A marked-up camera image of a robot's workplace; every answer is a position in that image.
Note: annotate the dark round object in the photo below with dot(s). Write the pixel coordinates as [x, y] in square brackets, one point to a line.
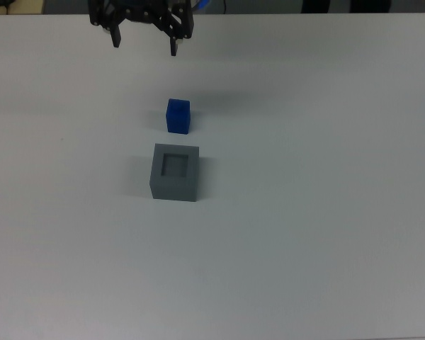
[0, 5]

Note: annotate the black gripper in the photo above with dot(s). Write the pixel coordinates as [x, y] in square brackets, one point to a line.
[143, 10]

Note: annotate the blue block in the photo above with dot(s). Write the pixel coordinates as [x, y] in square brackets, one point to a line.
[178, 117]

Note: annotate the grey hollow cuboid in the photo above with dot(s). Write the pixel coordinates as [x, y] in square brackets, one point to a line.
[175, 173]

